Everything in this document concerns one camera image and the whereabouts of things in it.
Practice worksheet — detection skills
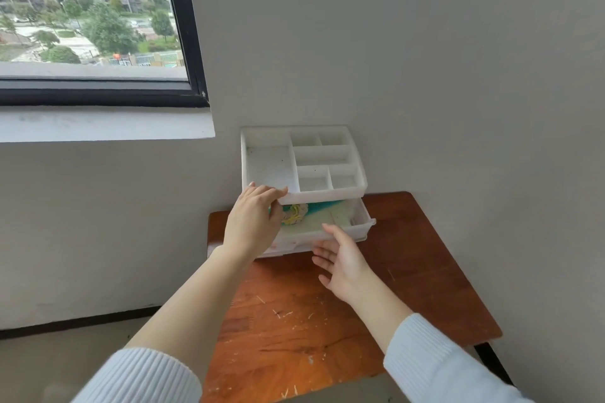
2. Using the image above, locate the person's left hand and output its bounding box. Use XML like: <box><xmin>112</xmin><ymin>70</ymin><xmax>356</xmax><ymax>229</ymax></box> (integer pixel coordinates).
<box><xmin>222</xmin><ymin>182</ymin><xmax>289</xmax><ymax>262</ymax></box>

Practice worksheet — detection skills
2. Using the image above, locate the person's right hand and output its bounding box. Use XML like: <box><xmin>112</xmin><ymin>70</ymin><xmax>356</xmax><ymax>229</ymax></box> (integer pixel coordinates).
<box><xmin>311</xmin><ymin>223</ymin><xmax>380</xmax><ymax>305</ymax></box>

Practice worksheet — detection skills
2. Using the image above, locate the white plastic organizer drawer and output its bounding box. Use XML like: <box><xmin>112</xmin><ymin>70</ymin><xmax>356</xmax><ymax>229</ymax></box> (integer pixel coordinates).
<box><xmin>257</xmin><ymin>197</ymin><xmax>377</xmax><ymax>258</ymax></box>

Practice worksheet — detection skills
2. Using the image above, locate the white plastic desk organizer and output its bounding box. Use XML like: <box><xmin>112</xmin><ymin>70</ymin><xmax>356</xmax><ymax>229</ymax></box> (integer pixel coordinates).
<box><xmin>207</xmin><ymin>125</ymin><xmax>369</xmax><ymax>260</ymax></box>

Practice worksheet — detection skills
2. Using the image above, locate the person's right forearm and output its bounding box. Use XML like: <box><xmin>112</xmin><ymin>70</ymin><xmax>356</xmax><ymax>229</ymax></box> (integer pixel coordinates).
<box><xmin>341</xmin><ymin>271</ymin><xmax>536</xmax><ymax>403</ymax></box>

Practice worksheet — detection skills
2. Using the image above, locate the person's left forearm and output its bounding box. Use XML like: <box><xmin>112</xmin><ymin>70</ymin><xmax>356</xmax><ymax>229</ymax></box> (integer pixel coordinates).
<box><xmin>71</xmin><ymin>246</ymin><xmax>259</xmax><ymax>403</ymax></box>

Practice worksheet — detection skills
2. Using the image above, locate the yellow rubber band bundle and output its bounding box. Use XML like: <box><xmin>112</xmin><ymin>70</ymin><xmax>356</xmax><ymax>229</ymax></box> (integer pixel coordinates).
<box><xmin>282</xmin><ymin>203</ymin><xmax>309</xmax><ymax>227</ymax></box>

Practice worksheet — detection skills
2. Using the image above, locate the brown wooden table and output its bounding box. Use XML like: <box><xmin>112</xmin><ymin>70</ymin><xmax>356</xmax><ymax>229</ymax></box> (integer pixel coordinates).
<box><xmin>201</xmin><ymin>191</ymin><xmax>504</xmax><ymax>403</ymax></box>

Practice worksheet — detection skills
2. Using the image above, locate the white window sill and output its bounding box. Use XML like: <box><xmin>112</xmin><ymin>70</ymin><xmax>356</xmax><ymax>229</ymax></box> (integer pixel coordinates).
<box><xmin>0</xmin><ymin>106</ymin><xmax>216</xmax><ymax>144</ymax></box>

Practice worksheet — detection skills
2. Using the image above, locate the black table leg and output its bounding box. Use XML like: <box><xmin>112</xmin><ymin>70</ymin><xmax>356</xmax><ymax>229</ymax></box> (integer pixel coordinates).
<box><xmin>474</xmin><ymin>342</ymin><xmax>514</xmax><ymax>387</ymax></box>

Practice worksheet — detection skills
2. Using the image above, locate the group of green trees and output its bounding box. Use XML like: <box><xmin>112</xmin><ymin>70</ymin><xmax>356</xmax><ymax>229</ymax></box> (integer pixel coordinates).
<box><xmin>0</xmin><ymin>0</ymin><xmax>176</xmax><ymax>64</ymax></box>

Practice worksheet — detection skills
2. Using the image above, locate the dark baseboard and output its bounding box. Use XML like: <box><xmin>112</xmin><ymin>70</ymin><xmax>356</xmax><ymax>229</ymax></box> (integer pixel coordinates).
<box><xmin>0</xmin><ymin>305</ymin><xmax>162</xmax><ymax>340</ymax></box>

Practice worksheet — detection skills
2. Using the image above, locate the black window frame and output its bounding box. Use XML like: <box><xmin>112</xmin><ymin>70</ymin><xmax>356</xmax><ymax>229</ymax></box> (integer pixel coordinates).
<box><xmin>0</xmin><ymin>0</ymin><xmax>210</xmax><ymax>109</ymax></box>

